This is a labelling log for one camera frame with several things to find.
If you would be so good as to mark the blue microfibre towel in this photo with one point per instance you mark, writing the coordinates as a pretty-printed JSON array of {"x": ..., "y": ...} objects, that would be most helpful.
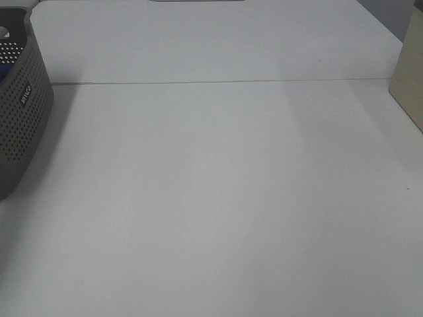
[{"x": 4, "y": 70}]

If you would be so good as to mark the grey perforated plastic basket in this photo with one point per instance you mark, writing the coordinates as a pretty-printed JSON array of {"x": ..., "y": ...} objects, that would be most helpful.
[{"x": 26, "y": 97}]

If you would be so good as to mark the beige box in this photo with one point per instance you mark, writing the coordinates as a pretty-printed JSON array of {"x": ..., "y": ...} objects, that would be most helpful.
[{"x": 406, "y": 84}]

